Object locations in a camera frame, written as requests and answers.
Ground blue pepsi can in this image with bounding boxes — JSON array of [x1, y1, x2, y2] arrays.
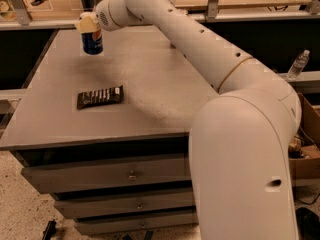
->
[[81, 27, 103, 55]]

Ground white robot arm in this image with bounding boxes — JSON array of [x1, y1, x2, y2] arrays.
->
[[76, 0, 302, 240]]

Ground dark rxbar chocolate bar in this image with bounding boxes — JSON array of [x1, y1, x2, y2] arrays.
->
[[77, 86, 124, 110]]

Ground small black shelf object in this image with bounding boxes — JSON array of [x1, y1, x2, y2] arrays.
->
[[31, 0, 46, 6]]

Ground grey drawer cabinet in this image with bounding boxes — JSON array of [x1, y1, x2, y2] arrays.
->
[[1, 26, 215, 235]]

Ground black clamp on floor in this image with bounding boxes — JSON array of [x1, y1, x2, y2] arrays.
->
[[42, 220, 56, 240]]

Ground clear plastic water bottle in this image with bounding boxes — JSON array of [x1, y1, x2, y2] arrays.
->
[[287, 50, 310, 80]]

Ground cardboard box with clutter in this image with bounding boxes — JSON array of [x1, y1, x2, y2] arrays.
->
[[289, 94, 320, 185]]

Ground black object on floor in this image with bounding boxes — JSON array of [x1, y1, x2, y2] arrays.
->
[[296, 207, 320, 240]]

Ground metal railing frame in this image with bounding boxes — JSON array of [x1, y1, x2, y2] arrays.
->
[[0, 0, 319, 29]]

